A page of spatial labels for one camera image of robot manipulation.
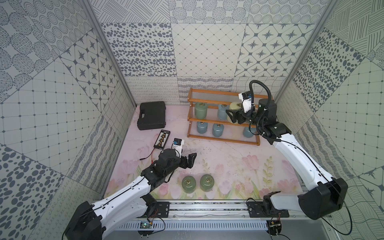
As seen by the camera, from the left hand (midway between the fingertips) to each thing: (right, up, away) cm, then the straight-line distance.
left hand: (193, 154), depth 77 cm
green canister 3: (+4, +25, +11) cm, 27 cm away
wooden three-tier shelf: (+9, +19, +17) cm, 27 cm away
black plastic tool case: (-31, +21, +31) cm, 49 cm away
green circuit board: (-23, -33, -6) cm, 41 cm away
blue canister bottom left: (+5, +13, +21) cm, 25 cm away
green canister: (-2, -15, -2) cm, 15 cm away
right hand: (+21, +23, -1) cm, 31 cm away
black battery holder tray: (-22, +4, +21) cm, 31 cm away
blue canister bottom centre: (+16, +11, +20) cm, 28 cm away
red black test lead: (-30, -6, +15) cm, 34 cm away
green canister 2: (+7, -14, -2) cm, 16 cm away
